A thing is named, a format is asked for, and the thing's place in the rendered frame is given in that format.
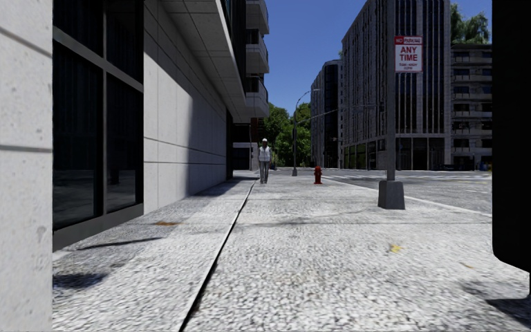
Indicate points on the tree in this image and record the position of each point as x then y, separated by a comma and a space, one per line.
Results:
468, 27

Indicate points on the red fire hydrant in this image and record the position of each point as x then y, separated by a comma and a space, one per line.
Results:
317, 175

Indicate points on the pale concrete building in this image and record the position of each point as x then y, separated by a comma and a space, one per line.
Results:
178, 124

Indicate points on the grey office tower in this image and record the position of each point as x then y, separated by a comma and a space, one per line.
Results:
369, 91

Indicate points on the person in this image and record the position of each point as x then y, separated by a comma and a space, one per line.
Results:
264, 159

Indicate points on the sign on a post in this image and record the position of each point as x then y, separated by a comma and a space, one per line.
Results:
391, 124

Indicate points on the grey street lamp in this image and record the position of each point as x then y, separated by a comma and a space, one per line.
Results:
294, 145

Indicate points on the pale balcony building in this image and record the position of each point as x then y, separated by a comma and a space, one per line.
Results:
471, 103

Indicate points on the dark glass tower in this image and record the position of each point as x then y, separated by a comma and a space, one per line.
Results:
325, 116

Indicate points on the trees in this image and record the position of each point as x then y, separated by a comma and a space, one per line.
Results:
286, 133

